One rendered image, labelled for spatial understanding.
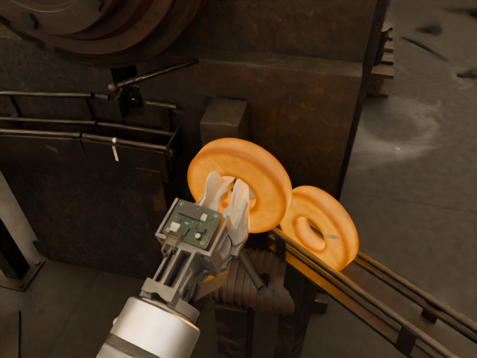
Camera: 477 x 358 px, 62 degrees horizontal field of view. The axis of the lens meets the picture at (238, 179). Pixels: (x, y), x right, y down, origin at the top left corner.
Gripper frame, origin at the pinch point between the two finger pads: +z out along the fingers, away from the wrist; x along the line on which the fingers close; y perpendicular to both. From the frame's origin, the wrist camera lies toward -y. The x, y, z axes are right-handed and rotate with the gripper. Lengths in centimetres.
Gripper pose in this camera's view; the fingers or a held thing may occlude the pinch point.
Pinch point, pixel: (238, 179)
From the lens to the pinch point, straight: 55.8
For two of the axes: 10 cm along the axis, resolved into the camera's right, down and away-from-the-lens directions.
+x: -9.1, -2.9, 3.0
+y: -1.1, -5.2, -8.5
